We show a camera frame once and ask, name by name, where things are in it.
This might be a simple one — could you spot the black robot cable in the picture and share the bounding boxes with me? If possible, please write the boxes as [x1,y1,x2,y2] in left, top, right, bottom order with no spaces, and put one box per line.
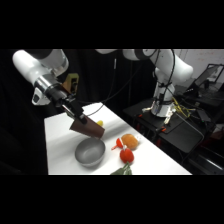
[77,49,177,118]

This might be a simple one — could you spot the wrist camera with yellow mount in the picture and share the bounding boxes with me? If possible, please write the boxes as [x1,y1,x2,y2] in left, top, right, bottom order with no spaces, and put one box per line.
[61,73,81,95]

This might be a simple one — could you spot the grey bowl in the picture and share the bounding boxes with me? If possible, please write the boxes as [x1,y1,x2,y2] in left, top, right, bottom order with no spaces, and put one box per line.
[74,137,107,168]

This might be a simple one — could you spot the orange toy bread roll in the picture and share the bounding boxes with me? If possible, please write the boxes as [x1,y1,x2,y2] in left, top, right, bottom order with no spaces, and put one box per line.
[120,133,140,151]

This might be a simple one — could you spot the brown plastic cup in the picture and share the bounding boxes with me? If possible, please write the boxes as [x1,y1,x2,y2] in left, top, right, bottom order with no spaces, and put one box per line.
[68,117,106,140]

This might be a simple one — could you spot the red toy funnel piece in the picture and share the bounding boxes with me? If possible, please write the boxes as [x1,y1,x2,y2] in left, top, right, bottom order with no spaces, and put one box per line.
[111,137,125,152]

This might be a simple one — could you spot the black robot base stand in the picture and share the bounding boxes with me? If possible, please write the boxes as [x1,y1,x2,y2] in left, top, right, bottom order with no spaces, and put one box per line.
[122,97,208,155]

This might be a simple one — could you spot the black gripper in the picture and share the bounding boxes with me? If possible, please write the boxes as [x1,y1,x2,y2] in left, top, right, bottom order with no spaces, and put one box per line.
[54,91,89,125]

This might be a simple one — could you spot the yellow cable bundle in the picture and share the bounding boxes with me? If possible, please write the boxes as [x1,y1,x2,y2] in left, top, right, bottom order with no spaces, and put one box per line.
[171,95,198,120]

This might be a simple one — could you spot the green toy leaf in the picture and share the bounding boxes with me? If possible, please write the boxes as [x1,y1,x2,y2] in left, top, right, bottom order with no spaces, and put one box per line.
[110,161,133,176]

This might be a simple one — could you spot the red toy tomato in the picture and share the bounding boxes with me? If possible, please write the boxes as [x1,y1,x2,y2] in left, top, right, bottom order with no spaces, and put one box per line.
[119,148,135,165]

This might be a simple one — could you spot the black laptop monitor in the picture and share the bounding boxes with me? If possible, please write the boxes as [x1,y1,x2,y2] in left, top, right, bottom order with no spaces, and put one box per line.
[193,63,224,93]

